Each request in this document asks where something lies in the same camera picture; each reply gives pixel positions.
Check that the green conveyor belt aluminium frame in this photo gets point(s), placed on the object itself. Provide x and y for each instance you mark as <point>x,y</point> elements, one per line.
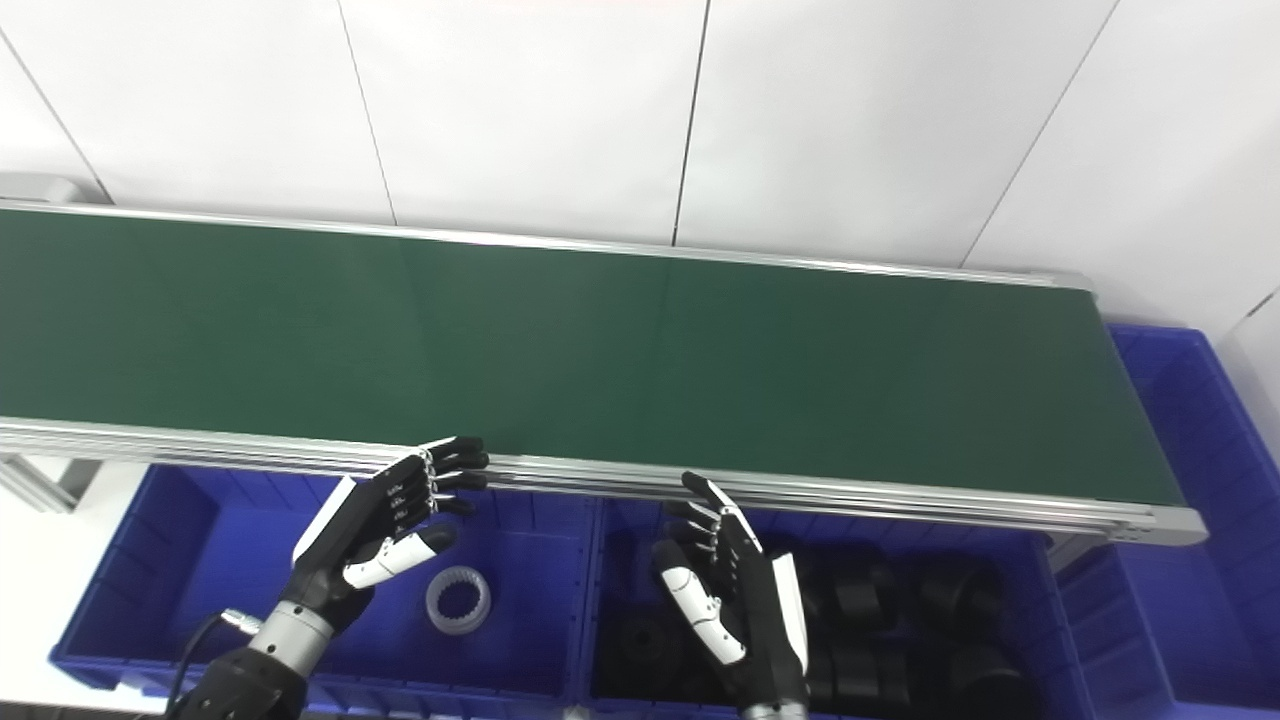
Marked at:
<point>600,350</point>

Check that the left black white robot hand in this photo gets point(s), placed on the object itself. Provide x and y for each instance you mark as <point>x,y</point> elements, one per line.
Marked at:
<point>345,540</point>

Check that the deep blue plastic bin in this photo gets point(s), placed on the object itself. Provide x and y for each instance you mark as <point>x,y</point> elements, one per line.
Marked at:
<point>1200,600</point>

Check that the blue bin with black parts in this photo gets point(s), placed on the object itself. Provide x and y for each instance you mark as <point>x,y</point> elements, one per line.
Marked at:
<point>1020,600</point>

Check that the black gear part with hole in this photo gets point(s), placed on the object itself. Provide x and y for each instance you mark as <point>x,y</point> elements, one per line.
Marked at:
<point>648,650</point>

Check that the grey conveyor motor housing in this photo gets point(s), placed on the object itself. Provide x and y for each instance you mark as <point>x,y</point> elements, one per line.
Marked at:
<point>35,188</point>

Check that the empty blue plastic bin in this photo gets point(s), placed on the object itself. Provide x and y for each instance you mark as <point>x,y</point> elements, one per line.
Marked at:
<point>190,590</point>

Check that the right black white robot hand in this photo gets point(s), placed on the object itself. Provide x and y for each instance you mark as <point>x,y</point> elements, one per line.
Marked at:
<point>760,620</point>

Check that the aluminium conveyor leg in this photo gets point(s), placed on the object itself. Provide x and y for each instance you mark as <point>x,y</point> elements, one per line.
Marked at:
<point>35,482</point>
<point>1072,553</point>

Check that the black cylindrical part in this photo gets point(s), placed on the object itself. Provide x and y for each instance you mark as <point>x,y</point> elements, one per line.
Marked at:
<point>985,682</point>
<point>860,598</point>
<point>952,595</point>
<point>850,675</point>

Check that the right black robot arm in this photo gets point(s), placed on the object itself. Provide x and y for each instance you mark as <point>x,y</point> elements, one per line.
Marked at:
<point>775,713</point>

